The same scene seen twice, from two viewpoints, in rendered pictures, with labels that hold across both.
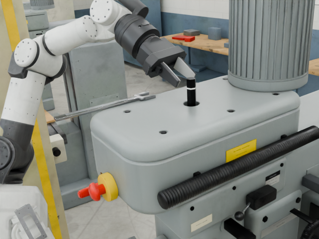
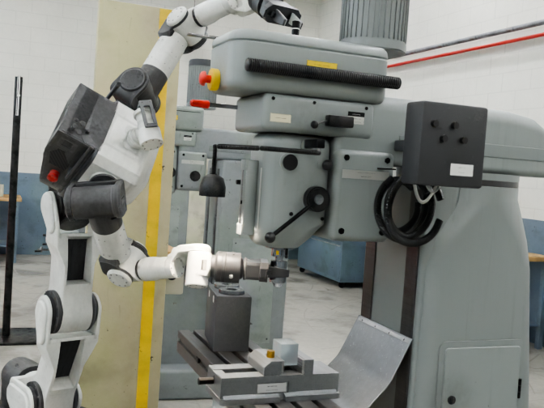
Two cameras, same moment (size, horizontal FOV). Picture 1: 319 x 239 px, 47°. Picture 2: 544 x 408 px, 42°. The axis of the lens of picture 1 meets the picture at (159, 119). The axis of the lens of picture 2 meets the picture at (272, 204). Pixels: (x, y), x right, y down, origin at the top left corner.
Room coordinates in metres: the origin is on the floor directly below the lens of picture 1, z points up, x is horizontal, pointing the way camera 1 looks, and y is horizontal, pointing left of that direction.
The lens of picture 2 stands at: (-1.20, -0.40, 1.53)
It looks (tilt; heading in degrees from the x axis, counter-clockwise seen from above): 3 degrees down; 10
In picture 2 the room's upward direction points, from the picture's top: 4 degrees clockwise
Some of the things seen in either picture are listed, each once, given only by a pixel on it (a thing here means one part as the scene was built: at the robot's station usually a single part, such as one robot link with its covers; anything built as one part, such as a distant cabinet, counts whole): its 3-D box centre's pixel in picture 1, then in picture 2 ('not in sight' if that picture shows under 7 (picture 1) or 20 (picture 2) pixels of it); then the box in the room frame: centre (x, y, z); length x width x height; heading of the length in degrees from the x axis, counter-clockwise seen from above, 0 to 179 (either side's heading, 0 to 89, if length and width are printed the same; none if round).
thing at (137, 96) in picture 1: (106, 105); (228, 39); (0.80, 0.12, 1.89); 0.24 x 0.04 x 0.01; 120
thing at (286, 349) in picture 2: not in sight; (285, 351); (0.71, -0.12, 1.02); 0.06 x 0.05 x 0.06; 33
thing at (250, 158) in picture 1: (248, 160); (325, 74); (0.68, -0.18, 1.79); 0.45 x 0.04 x 0.04; 122
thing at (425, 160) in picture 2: not in sight; (445, 145); (0.66, -0.51, 1.62); 0.20 x 0.09 x 0.21; 122
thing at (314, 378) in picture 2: not in sight; (273, 373); (0.69, -0.10, 0.96); 0.35 x 0.15 x 0.11; 123
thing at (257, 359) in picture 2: not in sight; (265, 361); (0.68, -0.08, 1.00); 0.12 x 0.06 x 0.04; 33
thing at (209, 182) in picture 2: not in sight; (212, 184); (0.65, 0.10, 1.47); 0.07 x 0.07 x 0.06
